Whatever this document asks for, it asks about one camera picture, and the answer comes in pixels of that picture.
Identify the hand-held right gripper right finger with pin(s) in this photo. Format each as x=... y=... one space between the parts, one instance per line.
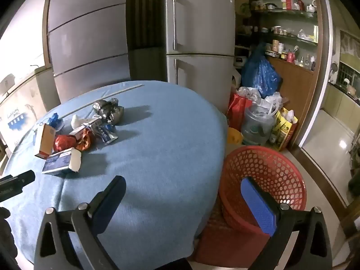
x=258 y=205

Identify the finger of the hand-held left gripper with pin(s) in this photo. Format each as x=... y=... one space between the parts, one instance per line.
x=19 y=179

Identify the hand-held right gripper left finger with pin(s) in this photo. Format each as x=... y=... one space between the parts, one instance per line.
x=108 y=202

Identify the red plastic basket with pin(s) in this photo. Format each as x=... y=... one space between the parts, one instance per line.
x=267 y=168

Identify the black plastic bag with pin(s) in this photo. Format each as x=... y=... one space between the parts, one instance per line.
x=111 y=112

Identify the blue and white box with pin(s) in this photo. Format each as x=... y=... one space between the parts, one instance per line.
x=57 y=161

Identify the orange and white box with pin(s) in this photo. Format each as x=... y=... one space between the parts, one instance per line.
x=45 y=140

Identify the red round wrapper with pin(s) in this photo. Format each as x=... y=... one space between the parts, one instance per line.
x=63 y=143

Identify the blue printed carton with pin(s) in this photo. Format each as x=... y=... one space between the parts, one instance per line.
x=17 y=118

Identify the orange red snack wrapper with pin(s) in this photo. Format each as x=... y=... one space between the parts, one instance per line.
x=85 y=143

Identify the blue silver sachet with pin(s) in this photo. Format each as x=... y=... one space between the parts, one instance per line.
x=108 y=135

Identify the small blue plastic bag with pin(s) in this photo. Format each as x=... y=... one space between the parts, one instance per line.
x=54 y=119

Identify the small red and white box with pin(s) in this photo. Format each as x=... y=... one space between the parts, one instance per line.
x=78 y=132

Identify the yellow printed bag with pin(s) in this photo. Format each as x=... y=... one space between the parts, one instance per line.
x=284 y=130

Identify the clear water jug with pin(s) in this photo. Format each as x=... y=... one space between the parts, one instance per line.
x=257 y=126

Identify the crumpled white tissue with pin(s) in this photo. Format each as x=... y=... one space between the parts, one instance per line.
x=76 y=121

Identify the red paper bag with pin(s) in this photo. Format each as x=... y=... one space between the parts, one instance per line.
x=237 y=108

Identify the thin white rod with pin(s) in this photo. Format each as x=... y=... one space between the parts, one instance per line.
x=132 y=87

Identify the wooden shelf cabinet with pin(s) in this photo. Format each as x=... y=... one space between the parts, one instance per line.
x=298 y=90

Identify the large blue plastic bag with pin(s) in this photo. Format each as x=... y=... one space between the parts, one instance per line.
x=260 y=73

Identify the grey panelled cabinet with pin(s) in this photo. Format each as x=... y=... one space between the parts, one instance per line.
x=87 y=47

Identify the silver refrigerator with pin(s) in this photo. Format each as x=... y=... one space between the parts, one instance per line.
x=202 y=33

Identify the shelf bottles and jars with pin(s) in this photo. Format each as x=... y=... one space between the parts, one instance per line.
x=287 y=2

